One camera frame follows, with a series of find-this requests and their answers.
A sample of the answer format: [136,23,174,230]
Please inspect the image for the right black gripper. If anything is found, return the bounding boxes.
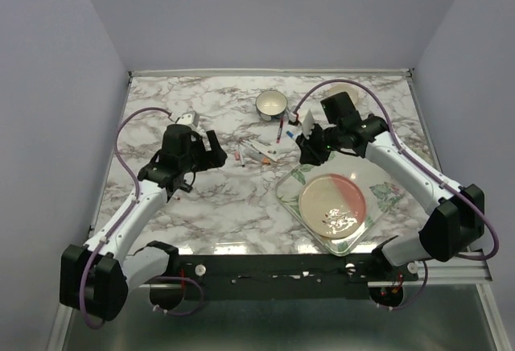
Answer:
[295,121,342,167]

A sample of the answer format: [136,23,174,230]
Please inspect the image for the white pen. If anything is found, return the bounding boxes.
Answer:
[237,143,245,167]

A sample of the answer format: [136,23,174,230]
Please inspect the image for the green white marker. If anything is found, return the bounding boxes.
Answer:
[258,147,276,155]

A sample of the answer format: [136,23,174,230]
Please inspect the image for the orange highlighter clear cap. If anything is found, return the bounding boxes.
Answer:
[246,150,270,165]

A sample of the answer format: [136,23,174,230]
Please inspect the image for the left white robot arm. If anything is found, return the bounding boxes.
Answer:
[59,124,227,321]

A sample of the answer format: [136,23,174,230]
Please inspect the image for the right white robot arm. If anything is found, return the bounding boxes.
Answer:
[295,92,484,280]

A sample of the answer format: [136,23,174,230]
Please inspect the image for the maroon gel pen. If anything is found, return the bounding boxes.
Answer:
[276,118,284,144]

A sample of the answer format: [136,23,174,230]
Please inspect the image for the pink and cream plate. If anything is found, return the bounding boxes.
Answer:
[299,174,367,239]

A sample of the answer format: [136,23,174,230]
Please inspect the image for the floral rectangular tray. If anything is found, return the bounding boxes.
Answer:
[275,152,406,257]

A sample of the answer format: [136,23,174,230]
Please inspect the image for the dark rimmed ceramic bowl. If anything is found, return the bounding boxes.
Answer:
[255,90,288,122]

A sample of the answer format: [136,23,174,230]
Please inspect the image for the striped cream bowl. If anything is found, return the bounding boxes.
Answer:
[328,83,359,105]

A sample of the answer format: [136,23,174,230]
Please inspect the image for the black mounting base bar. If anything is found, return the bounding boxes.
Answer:
[148,252,419,302]

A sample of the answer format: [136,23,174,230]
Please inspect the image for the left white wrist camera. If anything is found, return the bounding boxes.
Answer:
[169,111,200,129]

